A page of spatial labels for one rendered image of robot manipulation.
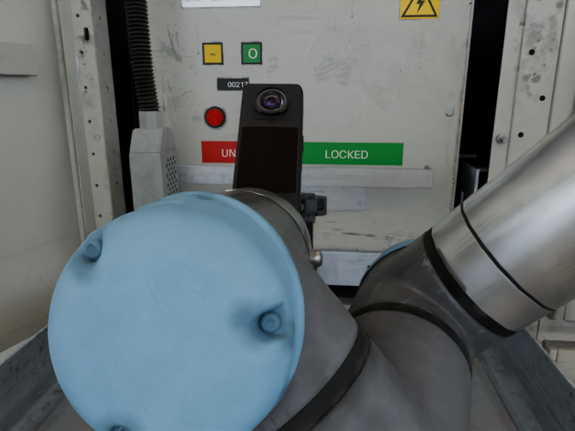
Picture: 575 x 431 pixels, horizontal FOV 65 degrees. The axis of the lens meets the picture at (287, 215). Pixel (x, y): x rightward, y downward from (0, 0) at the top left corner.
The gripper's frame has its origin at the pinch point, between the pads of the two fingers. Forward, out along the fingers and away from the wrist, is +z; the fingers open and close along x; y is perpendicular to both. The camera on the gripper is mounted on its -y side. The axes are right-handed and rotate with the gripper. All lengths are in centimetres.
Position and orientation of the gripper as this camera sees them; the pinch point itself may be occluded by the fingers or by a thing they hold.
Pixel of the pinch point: (283, 197)
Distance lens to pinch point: 47.0
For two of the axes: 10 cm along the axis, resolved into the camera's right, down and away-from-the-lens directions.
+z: 0.9, -0.9, 9.9
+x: 10.0, 0.0, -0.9
